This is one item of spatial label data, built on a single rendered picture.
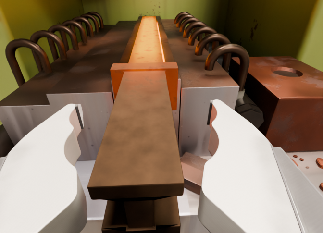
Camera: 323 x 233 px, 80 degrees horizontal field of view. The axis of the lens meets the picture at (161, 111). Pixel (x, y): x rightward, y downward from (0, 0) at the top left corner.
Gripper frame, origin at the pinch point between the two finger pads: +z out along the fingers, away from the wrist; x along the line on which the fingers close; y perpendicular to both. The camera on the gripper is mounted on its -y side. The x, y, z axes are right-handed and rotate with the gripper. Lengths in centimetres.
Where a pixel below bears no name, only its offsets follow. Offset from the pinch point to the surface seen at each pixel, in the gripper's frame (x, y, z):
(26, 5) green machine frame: -18.5, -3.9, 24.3
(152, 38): 0.5, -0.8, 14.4
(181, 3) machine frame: 9, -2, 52
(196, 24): 6.8, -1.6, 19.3
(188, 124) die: 3.5, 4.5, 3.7
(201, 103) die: 4.5, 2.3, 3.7
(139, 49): -0.8, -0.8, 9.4
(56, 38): -10.6, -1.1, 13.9
